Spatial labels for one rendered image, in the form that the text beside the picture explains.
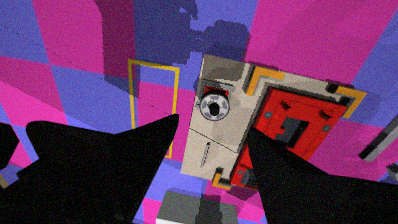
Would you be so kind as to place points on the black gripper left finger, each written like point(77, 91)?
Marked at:
point(130, 159)

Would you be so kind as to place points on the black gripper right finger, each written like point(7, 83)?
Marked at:
point(294, 191)

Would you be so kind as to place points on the black tyre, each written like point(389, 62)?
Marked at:
point(218, 97)

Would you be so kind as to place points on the yellow rectangular outline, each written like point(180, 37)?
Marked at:
point(176, 69)

